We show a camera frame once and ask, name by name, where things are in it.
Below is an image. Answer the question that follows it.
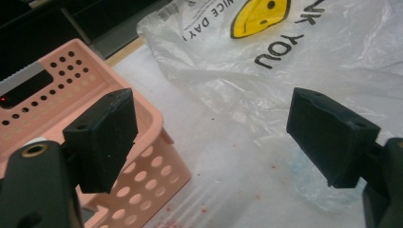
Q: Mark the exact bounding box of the white table cover sheet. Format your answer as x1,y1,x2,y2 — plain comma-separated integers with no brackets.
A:
112,44,370,228

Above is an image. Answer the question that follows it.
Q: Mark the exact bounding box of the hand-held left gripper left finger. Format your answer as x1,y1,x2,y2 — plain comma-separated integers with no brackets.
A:
61,87,140,195

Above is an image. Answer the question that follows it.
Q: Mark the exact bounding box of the pink perforated plastic basket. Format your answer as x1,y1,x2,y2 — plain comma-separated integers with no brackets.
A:
0,38,193,228

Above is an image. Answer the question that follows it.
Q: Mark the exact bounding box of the clear plastic bag yellow face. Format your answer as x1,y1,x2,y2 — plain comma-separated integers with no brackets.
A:
136,0,403,211

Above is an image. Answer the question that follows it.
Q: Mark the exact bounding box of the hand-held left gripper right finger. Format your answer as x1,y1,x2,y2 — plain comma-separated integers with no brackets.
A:
285,86,382,189

